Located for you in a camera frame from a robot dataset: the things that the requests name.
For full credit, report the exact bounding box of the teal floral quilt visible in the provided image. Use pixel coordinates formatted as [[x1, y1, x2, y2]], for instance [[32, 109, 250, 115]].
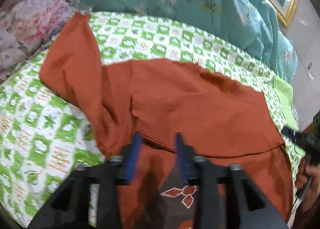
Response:
[[80, 0, 298, 82]]

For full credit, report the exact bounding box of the rust orange knit sweater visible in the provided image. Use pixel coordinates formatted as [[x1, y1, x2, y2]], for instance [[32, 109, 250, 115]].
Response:
[[39, 13, 293, 228]]

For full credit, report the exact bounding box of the purple floral ruffled pillow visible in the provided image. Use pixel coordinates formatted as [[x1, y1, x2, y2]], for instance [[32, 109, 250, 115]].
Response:
[[1, 0, 75, 81]]

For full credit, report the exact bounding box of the person's right hand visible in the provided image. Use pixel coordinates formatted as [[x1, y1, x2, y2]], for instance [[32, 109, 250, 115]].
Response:
[[295, 158, 319, 200]]

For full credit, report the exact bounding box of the lime green sheet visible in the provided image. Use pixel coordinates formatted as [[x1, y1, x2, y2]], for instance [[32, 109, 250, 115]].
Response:
[[272, 75, 299, 131]]

